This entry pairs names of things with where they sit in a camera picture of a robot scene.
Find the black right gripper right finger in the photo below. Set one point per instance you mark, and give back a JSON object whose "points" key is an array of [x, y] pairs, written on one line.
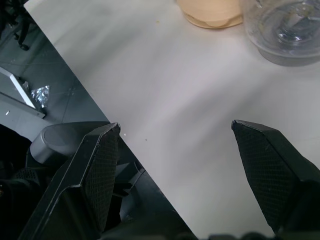
{"points": [[280, 180]]}

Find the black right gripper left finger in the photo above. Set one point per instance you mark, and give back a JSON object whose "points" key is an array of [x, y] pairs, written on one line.
{"points": [[75, 190]]}

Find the cream plastic blender lid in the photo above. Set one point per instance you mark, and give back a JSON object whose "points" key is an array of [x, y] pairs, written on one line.
{"points": [[207, 12]]}

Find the clear plastic blender jar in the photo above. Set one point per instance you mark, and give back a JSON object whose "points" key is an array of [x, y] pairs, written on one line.
{"points": [[277, 51]]}

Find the silver robot body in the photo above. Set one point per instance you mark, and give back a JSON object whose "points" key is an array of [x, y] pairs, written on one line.
{"points": [[51, 142]]}

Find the crumpled clear plastic wrap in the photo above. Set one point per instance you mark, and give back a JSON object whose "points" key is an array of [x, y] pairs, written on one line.
{"points": [[40, 96]]}

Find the black floor equipment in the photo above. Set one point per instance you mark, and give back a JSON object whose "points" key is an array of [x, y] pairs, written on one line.
{"points": [[12, 17]]}

